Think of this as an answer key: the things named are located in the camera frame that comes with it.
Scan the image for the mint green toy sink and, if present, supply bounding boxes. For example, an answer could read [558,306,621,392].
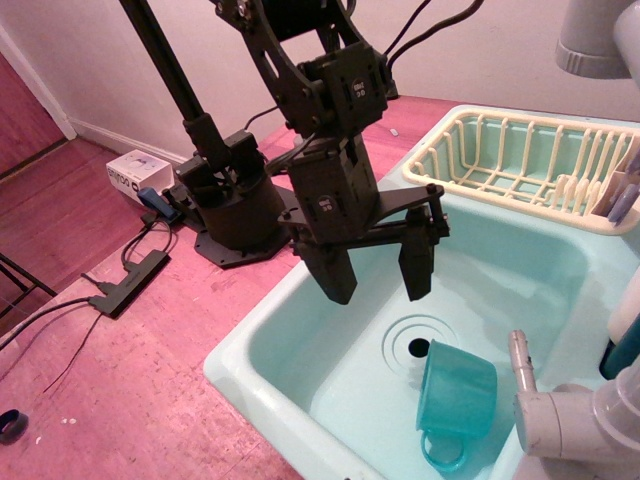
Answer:
[204,193,639,479]

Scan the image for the black metal chair frame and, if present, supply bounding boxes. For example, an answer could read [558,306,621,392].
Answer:
[1,254,57,318]

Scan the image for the teal plastic cup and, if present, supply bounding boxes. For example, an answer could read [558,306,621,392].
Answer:
[415,340,498,473]

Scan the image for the black tape roll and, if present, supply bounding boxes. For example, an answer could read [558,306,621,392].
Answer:
[0,409,29,445]

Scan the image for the blue clamp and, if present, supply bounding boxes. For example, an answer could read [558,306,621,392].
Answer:
[137,187,180,223]

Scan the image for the cream dish drying rack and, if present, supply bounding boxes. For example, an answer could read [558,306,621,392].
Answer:
[401,106,639,235]

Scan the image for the white cardboard box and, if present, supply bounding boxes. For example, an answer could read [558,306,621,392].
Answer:
[106,150,174,204]

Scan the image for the black USB hub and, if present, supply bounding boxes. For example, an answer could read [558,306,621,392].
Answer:
[81,250,170,319]

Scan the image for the grey overhead pipe fixture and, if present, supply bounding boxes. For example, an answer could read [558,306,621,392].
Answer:
[555,0,639,87]

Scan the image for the black power cable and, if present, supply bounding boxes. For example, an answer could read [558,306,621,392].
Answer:
[381,0,486,100]

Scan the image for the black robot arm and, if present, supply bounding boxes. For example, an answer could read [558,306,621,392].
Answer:
[215,1,449,305]

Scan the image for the lavender utensils in rack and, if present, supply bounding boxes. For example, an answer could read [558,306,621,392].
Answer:
[607,153,639,225]

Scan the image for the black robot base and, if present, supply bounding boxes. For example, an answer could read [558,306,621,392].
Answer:
[163,130,295,269]

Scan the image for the white toy faucet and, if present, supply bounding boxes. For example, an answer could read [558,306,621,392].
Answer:
[509,330,639,463]

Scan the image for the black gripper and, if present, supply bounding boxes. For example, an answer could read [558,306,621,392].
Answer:
[277,136,449,304]

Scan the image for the white teal bottle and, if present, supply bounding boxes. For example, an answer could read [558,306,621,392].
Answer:
[599,270,639,380]

